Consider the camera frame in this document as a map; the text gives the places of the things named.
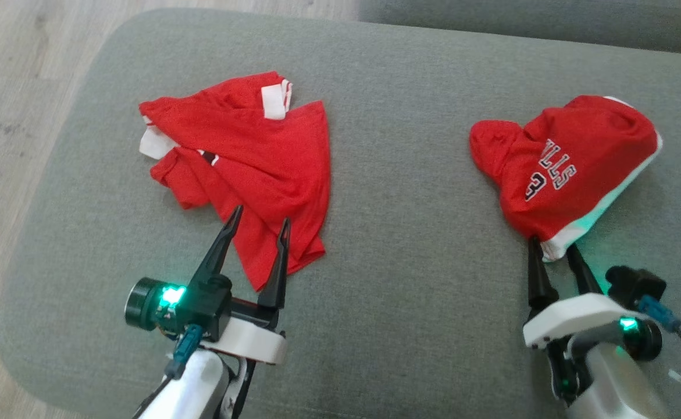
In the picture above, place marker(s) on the grey-green sofa seat cushion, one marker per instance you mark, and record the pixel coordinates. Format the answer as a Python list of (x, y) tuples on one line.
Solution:
[(410, 174)]

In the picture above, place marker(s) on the grey-green sofa back cushion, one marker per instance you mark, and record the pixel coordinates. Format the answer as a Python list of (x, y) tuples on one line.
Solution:
[(549, 20)]

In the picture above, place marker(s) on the left black cylinder green light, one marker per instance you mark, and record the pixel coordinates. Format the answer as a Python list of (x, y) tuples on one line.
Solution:
[(145, 305)]

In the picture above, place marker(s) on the red shorts white stripe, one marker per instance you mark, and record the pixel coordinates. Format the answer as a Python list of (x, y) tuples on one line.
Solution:
[(596, 131)]

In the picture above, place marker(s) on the red Bulls 23 jersey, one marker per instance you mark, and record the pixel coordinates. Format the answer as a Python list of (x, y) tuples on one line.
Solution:
[(247, 145)]

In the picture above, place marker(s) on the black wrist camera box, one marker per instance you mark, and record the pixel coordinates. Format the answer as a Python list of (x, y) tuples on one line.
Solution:
[(637, 282), (209, 305)]

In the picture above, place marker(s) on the left black wrist camera box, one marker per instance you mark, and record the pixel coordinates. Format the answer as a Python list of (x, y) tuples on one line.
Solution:
[(209, 305)]

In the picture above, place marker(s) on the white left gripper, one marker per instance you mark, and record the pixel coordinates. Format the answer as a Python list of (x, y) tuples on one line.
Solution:
[(253, 343)]

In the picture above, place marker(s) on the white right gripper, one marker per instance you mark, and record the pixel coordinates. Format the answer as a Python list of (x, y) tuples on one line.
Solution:
[(573, 317)]

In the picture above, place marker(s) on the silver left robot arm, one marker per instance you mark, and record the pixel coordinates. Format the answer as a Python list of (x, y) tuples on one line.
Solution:
[(195, 387)]

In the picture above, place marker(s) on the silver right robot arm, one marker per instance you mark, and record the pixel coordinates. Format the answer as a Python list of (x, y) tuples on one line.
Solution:
[(613, 384)]

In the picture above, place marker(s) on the right black wrist camera box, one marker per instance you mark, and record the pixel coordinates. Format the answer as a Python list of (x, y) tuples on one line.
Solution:
[(637, 282)]

